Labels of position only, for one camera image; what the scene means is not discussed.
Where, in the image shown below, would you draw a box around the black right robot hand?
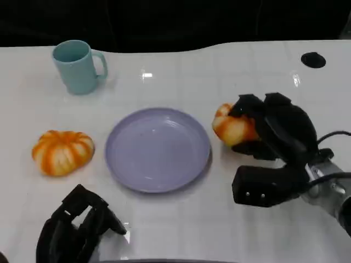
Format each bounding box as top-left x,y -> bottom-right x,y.
228,92 -> 320,167

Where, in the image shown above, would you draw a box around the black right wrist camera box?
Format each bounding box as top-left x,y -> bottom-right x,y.
231,161 -> 309,208

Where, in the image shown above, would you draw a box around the black table cable grommet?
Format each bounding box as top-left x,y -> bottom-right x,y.
301,52 -> 327,69

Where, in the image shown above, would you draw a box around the orange and white toy bread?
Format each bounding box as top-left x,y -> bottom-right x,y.
212,102 -> 261,147
31,130 -> 95,176

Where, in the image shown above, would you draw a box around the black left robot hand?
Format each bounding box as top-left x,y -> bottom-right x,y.
35,184 -> 128,263

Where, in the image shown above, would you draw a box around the lilac plate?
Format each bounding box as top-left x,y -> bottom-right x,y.
105,107 -> 212,194

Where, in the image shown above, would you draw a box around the pale green mug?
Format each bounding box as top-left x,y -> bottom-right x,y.
52,39 -> 108,96

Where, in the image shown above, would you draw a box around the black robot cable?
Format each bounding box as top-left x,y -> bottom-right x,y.
306,130 -> 351,187

